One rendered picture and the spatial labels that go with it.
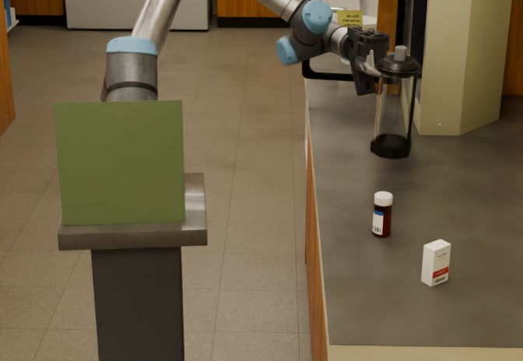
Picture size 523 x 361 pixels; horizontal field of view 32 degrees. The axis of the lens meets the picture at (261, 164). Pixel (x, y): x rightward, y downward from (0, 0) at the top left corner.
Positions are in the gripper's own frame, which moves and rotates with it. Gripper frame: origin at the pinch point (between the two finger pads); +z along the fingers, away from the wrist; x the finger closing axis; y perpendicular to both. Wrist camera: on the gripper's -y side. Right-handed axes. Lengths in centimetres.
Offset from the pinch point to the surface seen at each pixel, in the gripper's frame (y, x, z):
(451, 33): 3.9, 27.2, -13.6
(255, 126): -122, 107, -273
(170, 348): -59, -61, 1
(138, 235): -26, -68, 4
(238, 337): -120, -2, -78
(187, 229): -25, -59, 8
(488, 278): -24, -15, 54
